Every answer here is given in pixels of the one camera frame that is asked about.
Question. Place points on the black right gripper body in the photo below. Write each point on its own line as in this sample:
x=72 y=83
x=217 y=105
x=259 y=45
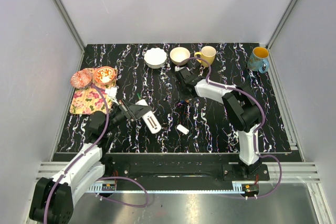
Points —
x=182 y=86

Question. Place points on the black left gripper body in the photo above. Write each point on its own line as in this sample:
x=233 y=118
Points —
x=117 y=117

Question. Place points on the white remote control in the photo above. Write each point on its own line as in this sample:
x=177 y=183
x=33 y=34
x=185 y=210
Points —
x=151 y=121

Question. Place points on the white battery cover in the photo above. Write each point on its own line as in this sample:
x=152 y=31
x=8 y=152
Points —
x=182 y=129

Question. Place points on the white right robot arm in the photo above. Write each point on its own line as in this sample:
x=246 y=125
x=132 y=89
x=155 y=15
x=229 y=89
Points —
x=241 y=108

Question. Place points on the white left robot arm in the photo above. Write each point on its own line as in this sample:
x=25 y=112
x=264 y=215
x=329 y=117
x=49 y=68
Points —
x=54 y=198

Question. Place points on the cream round bowl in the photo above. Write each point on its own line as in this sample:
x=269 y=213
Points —
x=179 y=54

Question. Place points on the yellow mug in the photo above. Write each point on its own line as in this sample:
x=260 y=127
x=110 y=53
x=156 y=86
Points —
x=206 y=56

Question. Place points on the floral rectangular tray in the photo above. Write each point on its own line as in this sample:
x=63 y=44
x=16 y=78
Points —
x=92 y=98

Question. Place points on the white scalloped bowl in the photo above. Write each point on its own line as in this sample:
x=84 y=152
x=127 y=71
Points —
x=155 y=58

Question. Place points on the orange floral bowl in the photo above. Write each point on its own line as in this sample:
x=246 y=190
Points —
x=104 y=75

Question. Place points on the red patterned shallow bowl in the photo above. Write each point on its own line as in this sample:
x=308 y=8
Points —
x=81 y=79

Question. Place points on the left electronics connector box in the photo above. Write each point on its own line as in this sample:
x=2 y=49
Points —
x=109 y=186

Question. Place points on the electronics connector box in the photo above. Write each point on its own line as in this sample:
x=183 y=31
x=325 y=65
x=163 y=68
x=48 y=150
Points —
x=251 y=188
x=109 y=186

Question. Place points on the blue floral mug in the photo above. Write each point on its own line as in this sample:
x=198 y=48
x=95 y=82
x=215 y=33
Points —
x=258 y=60

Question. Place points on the right electronics connector box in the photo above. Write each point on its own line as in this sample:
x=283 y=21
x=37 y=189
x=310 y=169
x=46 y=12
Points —
x=251 y=188

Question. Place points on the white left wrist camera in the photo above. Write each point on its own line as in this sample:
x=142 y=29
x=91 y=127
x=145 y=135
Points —
x=111 y=93

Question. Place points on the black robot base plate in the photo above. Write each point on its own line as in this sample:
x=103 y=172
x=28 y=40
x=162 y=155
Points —
x=181 y=167

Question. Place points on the aluminium front rail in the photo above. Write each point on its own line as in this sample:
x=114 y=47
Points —
x=169 y=187

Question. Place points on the left aluminium frame post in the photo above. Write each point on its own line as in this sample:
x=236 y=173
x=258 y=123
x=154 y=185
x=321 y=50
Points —
x=69 y=23

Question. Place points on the aluminium frame post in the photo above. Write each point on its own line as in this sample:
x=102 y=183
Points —
x=289 y=9
x=69 y=23

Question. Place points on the right aluminium frame post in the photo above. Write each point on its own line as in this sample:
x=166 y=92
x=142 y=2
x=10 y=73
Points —
x=289 y=9

